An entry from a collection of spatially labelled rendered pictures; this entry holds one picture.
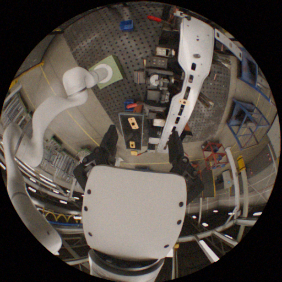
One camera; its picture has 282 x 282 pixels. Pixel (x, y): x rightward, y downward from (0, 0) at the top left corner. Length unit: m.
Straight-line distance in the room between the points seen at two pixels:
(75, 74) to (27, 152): 0.38
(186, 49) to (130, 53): 0.47
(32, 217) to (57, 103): 0.38
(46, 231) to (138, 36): 1.04
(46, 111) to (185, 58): 0.69
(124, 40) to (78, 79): 0.57
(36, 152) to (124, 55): 0.87
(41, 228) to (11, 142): 0.26
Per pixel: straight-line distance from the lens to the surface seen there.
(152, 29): 0.92
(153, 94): 0.39
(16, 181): 0.36
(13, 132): 0.38
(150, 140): 0.67
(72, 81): 0.46
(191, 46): 0.59
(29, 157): 0.40
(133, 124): 0.49
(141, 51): 0.84
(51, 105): 0.40
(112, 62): 0.78
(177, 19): 0.43
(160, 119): 0.56
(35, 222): 0.22
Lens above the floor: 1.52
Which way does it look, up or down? 36 degrees down
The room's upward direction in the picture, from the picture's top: 172 degrees counter-clockwise
